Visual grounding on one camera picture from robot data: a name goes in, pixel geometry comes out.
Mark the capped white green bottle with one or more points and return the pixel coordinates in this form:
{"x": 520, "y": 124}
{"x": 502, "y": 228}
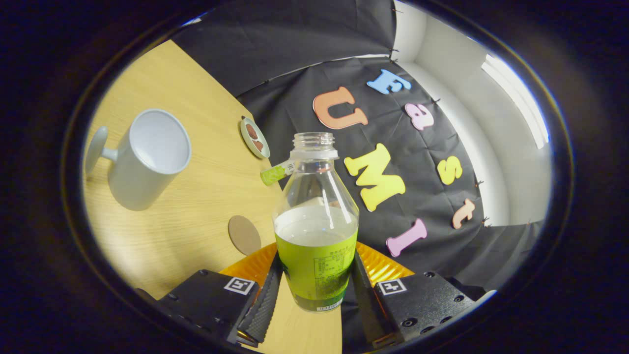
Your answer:
{"x": 275, "y": 173}

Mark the clear juice bottle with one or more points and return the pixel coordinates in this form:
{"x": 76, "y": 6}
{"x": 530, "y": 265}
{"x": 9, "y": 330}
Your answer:
{"x": 317, "y": 255}

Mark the wooden table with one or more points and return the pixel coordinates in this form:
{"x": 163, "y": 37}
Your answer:
{"x": 196, "y": 196}

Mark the pale green plate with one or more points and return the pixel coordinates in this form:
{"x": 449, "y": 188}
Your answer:
{"x": 244, "y": 135}

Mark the round brown coaster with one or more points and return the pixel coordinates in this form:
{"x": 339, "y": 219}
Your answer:
{"x": 244, "y": 235}

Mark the ceiling light panel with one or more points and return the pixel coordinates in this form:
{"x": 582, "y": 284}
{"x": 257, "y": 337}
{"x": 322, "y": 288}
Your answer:
{"x": 521, "y": 98}

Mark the white cup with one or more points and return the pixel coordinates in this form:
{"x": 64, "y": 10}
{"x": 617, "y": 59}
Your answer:
{"x": 142, "y": 172}

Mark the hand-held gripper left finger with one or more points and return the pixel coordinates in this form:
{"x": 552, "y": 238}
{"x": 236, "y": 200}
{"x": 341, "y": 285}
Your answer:
{"x": 268, "y": 305}

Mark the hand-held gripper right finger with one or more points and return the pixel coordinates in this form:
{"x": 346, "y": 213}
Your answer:
{"x": 366, "y": 300}

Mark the brown food piece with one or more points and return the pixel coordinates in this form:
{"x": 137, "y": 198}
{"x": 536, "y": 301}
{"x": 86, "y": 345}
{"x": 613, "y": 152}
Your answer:
{"x": 258, "y": 145}
{"x": 251, "y": 132}

